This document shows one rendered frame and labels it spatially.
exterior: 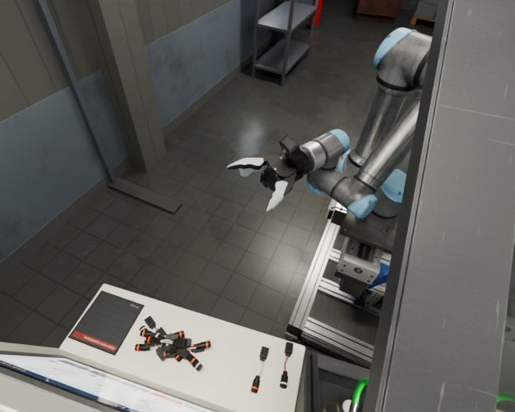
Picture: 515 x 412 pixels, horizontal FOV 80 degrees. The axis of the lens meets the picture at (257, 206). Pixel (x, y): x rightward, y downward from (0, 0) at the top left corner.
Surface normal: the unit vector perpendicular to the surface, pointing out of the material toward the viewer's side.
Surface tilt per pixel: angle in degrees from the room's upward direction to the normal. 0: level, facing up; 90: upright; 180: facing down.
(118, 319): 0
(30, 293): 0
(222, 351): 0
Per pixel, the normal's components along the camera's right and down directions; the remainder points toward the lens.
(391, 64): -0.77, 0.44
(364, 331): 0.06, -0.66
